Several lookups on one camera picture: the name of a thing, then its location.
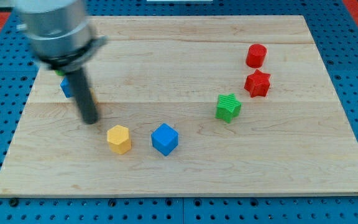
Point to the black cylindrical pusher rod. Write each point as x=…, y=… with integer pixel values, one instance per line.
x=80, y=89

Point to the green block behind arm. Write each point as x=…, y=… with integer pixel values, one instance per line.
x=60, y=73

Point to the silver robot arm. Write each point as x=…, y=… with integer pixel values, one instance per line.
x=61, y=36

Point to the yellow hexagon block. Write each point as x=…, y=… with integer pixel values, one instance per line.
x=119, y=140

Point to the blue cube block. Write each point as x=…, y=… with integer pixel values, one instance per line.
x=164, y=139

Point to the green star block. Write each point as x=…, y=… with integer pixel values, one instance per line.
x=228, y=107

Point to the red star block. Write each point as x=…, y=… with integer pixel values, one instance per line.
x=257, y=83

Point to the yellow block behind rod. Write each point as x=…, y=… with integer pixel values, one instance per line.
x=93, y=95

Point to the blue block behind rod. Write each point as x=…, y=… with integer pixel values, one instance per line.
x=64, y=85

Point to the wooden board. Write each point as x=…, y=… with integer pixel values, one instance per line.
x=296, y=141

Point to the red cylinder block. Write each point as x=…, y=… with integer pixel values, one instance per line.
x=256, y=55

